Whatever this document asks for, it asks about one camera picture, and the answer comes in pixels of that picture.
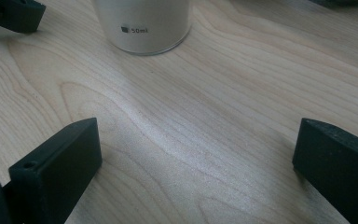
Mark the silver lid glass jar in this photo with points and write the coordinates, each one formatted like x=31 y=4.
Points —
x=143 y=18

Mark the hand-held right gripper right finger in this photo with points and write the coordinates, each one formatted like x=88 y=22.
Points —
x=338 y=174

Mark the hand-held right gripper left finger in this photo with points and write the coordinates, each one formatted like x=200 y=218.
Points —
x=52 y=174

